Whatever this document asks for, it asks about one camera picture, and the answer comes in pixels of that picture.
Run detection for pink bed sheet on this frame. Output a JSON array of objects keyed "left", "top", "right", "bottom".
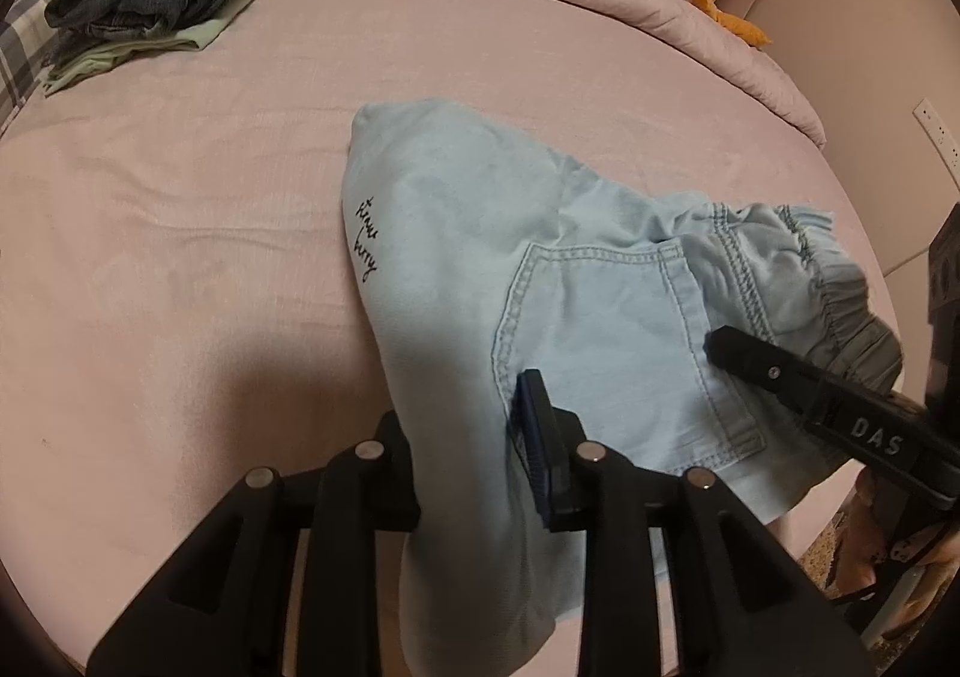
[{"left": 0, "top": 0, "right": 905, "bottom": 677}]

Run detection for plaid pillow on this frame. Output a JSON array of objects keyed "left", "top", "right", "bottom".
[{"left": 0, "top": 0, "right": 70, "bottom": 127}]

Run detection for folded pale green pants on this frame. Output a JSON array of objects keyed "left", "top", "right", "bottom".
[{"left": 39, "top": 0, "right": 283, "bottom": 97}]

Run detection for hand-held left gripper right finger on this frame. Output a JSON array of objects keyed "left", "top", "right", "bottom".
[{"left": 512, "top": 368, "right": 875, "bottom": 677}]

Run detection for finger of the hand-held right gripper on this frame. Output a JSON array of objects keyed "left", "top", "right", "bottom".
[{"left": 703, "top": 324, "right": 960, "bottom": 499}]

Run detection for white wall socket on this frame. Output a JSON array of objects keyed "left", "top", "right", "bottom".
[{"left": 912, "top": 96, "right": 960, "bottom": 174}]

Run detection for person's right hand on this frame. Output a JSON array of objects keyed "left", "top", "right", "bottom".
[{"left": 846, "top": 474, "right": 960, "bottom": 592}]

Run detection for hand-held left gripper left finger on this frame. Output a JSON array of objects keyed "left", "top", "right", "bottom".
[{"left": 86, "top": 411, "right": 422, "bottom": 677}]

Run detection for light blue denim pants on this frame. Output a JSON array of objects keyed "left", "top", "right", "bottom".
[{"left": 341, "top": 98, "right": 905, "bottom": 677}]

